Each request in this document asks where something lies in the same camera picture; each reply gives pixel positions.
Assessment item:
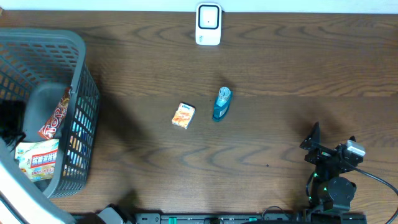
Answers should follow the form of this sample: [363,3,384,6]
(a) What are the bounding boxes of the white barcode scanner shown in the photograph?
[195,2,222,45]

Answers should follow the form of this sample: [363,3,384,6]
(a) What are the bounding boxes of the orange tissue pack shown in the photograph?
[172,103,196,129]

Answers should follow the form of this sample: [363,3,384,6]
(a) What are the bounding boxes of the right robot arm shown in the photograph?
[300,122,356,223]

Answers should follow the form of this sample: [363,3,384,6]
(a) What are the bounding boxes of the blue mouthwash bottle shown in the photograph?
[212,86,233,121]

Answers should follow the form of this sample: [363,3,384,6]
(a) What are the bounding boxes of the orange Top chocolate bar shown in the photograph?
[38,87,70,140]

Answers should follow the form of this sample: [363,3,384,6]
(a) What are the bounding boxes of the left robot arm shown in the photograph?
[1,100,131,223]

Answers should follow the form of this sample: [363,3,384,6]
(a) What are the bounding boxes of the grey plastic shopping basket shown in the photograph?
[1,28,100,197]

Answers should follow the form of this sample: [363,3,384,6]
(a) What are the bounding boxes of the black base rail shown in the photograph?
[134,212,368,224]

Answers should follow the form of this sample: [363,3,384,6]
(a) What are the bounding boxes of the white wet wipes pack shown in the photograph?
[14,139,59,182]

